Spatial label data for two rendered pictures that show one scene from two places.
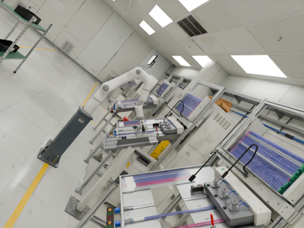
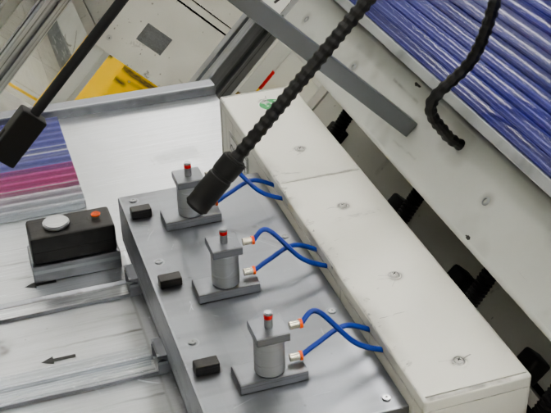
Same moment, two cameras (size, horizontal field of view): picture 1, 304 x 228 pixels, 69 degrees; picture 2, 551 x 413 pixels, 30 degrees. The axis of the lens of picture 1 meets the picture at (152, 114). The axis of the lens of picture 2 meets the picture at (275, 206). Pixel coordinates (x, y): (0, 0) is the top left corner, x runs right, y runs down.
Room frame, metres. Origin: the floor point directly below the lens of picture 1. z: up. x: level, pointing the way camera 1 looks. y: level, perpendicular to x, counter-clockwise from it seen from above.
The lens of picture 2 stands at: (1.92, 0.03, 1.40)
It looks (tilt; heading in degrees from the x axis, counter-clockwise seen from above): 12 degrees down; 343
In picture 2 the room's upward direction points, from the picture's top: 40 degrees clockwise
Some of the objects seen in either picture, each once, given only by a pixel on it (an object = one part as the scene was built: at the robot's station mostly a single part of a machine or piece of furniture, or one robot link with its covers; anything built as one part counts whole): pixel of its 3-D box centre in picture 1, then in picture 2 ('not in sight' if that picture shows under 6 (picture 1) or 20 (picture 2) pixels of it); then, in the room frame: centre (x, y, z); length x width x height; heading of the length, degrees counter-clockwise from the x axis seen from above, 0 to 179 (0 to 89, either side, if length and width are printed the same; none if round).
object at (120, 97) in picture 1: (133, 91); not in sight; (7.36, 0.95, 0.95); 1.36 x 0.82 x 1.90; 107
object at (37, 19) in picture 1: (28, 15); not in sight; (3.43, 2.44, 1.01); 0.57 x 0.17 x 0.11; 17
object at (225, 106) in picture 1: (218, 102); not in sight; (2.96, -0.57, 1.82); 0.68 x 0.30 x 0.20; 17
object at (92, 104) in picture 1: (91, 106); not in sight; (2.47, 0.58, 0.79); 0.19 x 0.19 x 0.18
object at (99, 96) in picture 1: (103, 91); not in sight; (2.50, 0.58, 1.00); 0.19 x 0.12 x 0.24; 12
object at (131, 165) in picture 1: (135, 181); not in sight; (2.87, -0.41, 0.31); 0.70 x 0.65 x 0.62; 17
